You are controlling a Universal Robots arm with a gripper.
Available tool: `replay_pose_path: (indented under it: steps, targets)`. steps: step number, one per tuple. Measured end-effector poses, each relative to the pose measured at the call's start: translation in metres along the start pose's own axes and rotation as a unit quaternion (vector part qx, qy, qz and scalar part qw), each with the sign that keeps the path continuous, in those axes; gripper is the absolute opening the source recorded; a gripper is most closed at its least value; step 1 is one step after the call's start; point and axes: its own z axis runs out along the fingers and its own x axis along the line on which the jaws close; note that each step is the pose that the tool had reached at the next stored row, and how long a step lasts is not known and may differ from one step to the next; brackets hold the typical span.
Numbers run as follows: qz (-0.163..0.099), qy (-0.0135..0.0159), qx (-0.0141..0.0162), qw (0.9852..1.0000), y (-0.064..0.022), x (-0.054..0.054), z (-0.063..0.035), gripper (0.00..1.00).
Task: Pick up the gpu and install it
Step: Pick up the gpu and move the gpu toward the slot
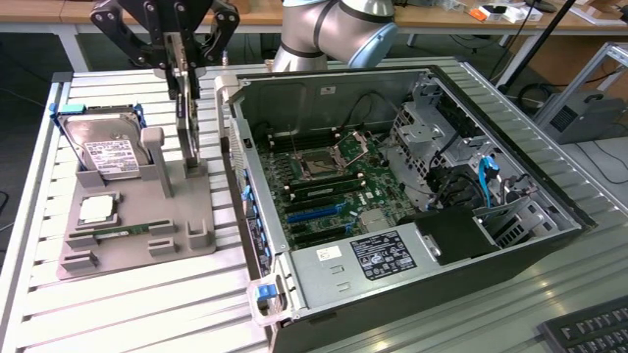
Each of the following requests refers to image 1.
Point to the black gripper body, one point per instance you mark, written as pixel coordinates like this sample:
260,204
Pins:
172,14

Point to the green graphics card black cooler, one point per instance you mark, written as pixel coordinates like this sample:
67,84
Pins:
188,121

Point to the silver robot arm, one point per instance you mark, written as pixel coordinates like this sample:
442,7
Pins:
343,29

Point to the hard disk in blue caddy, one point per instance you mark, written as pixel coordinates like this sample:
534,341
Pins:
106,136

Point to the black RAM slot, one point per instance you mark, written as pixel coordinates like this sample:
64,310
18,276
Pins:
304,132
304,137
304,141
304,145

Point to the thin metal locking lever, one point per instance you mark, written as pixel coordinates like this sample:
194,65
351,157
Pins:
294,141

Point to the CPU socket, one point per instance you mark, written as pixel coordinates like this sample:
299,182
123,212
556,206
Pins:
316,163

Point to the metal socket cover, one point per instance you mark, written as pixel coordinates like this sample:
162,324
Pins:
355,147

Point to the silver metal drive cage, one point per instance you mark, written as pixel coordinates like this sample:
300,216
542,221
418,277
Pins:
416,132

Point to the silver CPU chip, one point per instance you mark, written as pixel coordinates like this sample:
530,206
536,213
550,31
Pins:
98,209

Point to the grey plastic parts rack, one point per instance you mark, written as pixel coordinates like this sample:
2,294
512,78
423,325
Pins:
142,209

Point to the black installed RAM stick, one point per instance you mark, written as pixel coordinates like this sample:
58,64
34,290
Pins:
326,190

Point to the long black expansion slot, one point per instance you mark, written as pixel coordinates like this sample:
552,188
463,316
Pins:
322,240
319,232
311,205

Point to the orange small box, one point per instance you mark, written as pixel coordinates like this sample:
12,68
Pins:
478,14

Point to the green motherboard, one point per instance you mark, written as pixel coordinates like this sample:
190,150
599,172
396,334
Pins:
378,184

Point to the green RAM stick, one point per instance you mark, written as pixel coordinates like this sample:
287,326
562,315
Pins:
118,231

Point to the silver chipset heatsink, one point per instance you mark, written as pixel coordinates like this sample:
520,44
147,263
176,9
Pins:
375,219

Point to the white small box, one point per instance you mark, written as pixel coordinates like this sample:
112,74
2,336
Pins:
524,14

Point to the black tripod pole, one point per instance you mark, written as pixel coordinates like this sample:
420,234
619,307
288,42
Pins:
539,40

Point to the silver power supply unit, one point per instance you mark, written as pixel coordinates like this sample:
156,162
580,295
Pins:
319,283

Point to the grey computer tower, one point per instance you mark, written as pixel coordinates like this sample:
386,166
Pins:
579,121

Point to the silver disk bay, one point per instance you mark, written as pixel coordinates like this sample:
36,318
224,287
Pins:
520,224

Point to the open black PC case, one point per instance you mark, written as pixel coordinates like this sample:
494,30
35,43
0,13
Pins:
515,287

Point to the black keyboard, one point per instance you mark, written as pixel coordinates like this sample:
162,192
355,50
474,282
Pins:
594,331

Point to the wooden desk white frame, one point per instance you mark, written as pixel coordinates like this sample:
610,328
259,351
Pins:
39,11
442,14

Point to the aluminium profile frame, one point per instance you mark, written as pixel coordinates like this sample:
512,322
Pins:
584,70

